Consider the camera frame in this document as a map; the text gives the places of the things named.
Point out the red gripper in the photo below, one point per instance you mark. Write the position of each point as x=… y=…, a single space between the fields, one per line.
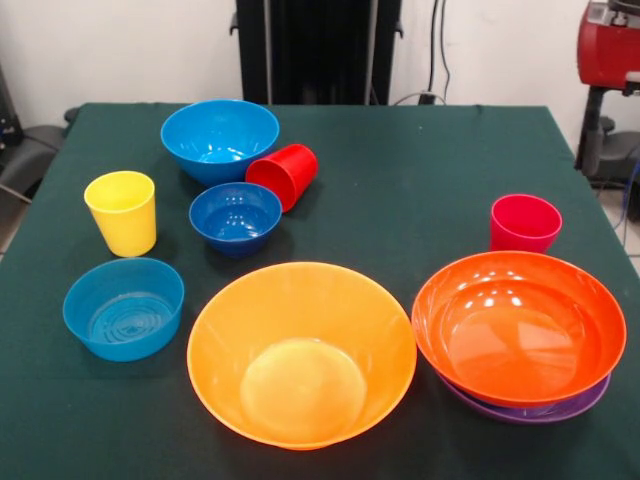
x=607 y=55

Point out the pink-red cup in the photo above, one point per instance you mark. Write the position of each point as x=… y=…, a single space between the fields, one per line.
x=522 y=225

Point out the shallow red-orange bowl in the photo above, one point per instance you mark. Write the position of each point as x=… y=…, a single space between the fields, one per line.
x=520 y=325

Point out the red cup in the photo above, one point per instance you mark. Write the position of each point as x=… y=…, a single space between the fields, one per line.
x=287 y=172

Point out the large orange bowl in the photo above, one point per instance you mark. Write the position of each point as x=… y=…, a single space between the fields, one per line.
x=300 y=325

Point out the small dark blue bowl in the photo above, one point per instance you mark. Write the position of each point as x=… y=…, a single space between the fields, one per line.
x=235 y=215

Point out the large blue bowl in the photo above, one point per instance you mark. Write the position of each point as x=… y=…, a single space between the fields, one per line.
x=210 y=130

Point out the yellow cup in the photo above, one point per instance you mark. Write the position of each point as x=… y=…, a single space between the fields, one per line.
x=122 y=225

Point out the straight-walled teal blue bowl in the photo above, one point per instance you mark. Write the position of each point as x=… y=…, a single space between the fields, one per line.
x=100 y=300

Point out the black base with knob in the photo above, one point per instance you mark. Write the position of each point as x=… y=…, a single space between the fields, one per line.
x=620 y=155

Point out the shallow purple bowl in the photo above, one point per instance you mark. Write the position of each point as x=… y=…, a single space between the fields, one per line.
x=525 y=414

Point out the black table clamp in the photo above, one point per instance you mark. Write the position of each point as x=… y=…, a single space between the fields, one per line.
x=70 y=115

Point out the dark green tablecloth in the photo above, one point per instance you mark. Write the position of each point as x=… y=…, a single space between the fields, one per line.
x=125 y=425

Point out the black chair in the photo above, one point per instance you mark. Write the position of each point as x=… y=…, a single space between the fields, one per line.
x=27 y=155

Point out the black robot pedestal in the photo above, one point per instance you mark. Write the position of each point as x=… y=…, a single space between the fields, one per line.
x=310 y=50

